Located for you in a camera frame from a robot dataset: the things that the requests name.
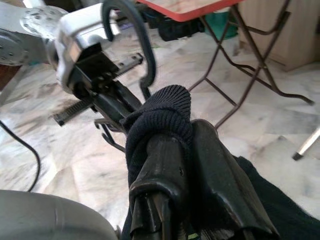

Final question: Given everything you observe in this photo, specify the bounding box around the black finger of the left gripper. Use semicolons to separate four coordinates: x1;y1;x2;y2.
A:
109;79;141;113
93;93;131;120

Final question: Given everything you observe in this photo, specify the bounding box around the right gripper sock-covered left finger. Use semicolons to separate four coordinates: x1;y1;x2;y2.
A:
119;84;195;240

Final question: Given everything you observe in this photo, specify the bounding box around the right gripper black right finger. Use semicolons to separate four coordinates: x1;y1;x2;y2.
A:
191;119;281;240

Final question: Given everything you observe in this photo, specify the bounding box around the black wire clothes hanger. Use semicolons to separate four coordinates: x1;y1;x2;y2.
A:
93;0;157;153

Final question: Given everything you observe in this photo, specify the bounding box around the marble-pattern folding table red edge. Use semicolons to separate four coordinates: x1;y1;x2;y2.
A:
136;0;316;130

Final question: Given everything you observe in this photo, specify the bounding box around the green plastic bin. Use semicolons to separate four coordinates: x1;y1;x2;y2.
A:
204;9;240;41

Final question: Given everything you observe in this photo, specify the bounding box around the grey robot leg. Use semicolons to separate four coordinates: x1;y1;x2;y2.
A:
0;189;120;240

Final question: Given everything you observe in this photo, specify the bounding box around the light wooden sideboard cabinet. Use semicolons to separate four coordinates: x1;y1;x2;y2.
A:
237;0;320;73

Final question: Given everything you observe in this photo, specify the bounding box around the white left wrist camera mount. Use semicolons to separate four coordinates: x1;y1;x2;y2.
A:
54;3;121;88

